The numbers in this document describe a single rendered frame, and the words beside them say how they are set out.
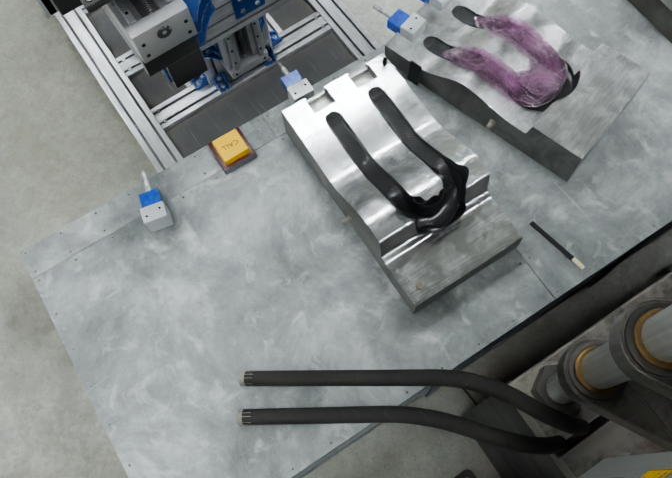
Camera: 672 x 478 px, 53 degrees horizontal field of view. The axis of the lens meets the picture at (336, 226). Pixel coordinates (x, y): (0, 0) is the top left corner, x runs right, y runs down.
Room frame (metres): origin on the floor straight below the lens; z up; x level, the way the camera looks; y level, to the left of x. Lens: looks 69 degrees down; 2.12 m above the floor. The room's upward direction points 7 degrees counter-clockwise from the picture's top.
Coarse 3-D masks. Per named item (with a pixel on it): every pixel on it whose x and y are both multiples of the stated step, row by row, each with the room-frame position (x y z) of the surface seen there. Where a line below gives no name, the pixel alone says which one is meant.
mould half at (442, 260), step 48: (336, 96) 0.77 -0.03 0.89; (336, 144) 0.66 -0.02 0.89; (384, 144) 0.64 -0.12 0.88; (432, 144) 0.62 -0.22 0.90; (336, 192) 0.55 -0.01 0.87; (432, 192) 0.50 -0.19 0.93; (480, 192) 0.51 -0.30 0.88; (384, 240) 0.42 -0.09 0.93; (432, 240) 0.43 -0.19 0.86; (480, 240) 0.42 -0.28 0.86; (432, 288) 0.33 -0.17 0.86
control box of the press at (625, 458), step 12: (624, 456) -0.01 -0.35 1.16; (636, 456) -0.01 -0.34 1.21; (648, 456) -0.01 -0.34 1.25; (660, 456) -0.01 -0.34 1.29; (600, 468) -0.02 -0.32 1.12; (612, 468) -0.02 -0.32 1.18; (624, 468) -0.02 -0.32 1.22; (636, 468) -0.02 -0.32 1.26; (648, 468) -0.02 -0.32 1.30; (660, 468) -0.02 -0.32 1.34
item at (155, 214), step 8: (144, 176) 0.66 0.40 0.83; (144, 184) 0.64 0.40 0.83; (152, 192) 0.62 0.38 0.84; (144, 200) 0.60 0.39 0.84; (152, 200) 0.60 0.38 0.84; (160, 200) 0.60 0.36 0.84; (144, 208) 0.58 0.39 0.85; (152, 208) 0.58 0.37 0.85; (160, 208) 0.57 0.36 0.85; (144, 216) 0.56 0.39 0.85; (152, 216) 0.56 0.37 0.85; (160, 216) 0.55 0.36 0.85; (168, 216) 0.56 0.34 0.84; (152, 224) 0.55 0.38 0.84; (160, 224) 0.55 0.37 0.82; (168, 224) 0.55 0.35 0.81; (152, 232) 0.54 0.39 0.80
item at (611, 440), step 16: (656, 288) 0.30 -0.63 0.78; (624, 304) 0.27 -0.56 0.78; (608, 320) 0.24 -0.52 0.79; (592, 336) 0.22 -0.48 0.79; (608, 336) 0.21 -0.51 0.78; (560, 352) 0.19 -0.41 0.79; (512, 384) 0.14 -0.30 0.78; (528, 416) 0.08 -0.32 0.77; (576, 416) 0.07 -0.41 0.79; (592, 416) 0.07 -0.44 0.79; (544, 432) 0.05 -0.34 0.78; (560, 432) 0.04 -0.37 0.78; (592, 432) 0.04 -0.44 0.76; (608, 432) 0.03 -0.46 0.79; (624, 432) 0.03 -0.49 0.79; (576, 448) 0.01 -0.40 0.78; (592, 448) 0.01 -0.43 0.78; (608, 448) 0.01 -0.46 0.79; (624, 448) 0.00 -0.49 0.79; (640, 448) 0.00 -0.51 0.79; (656, 448) 0.00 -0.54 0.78; (560, 464) -0.01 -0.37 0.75; (576, 464) -0.01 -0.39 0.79; (592, 464) -0.02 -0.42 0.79
